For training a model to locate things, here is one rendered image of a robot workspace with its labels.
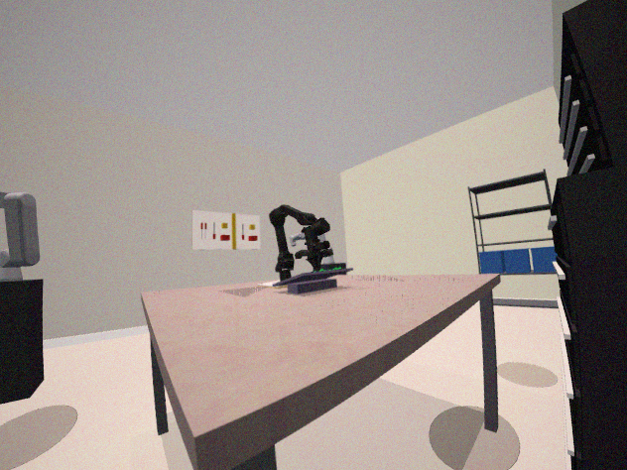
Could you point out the lavender switch panel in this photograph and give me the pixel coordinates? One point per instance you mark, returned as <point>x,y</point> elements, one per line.
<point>314,281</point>

